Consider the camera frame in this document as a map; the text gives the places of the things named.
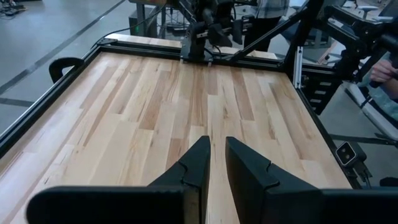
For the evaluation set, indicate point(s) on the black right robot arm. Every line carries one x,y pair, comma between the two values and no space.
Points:
197,43

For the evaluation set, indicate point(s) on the black vented control box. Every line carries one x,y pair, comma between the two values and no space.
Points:
311,93

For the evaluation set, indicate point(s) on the person's hand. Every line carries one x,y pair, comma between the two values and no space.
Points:
381,71

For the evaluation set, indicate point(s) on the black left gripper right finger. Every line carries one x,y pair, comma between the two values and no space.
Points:
248,180

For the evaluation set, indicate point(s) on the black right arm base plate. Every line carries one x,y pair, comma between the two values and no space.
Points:
186,57

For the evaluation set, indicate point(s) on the person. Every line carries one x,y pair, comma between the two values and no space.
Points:
388,102
264,28

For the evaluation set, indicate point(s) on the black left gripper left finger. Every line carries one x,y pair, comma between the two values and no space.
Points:
192,168

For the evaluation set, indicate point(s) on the white chair frame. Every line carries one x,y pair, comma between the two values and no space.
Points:
373,115

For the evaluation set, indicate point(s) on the black box with green light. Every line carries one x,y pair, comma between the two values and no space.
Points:
143,28

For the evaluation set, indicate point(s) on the table-level camera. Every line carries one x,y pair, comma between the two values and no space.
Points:
345,154

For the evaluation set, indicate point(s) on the black aluminium table frame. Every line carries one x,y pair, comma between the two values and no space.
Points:
46,99

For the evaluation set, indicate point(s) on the black frame hook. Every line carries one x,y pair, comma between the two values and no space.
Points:
62,59

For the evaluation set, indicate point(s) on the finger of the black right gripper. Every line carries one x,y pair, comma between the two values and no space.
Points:
237,31
219,35

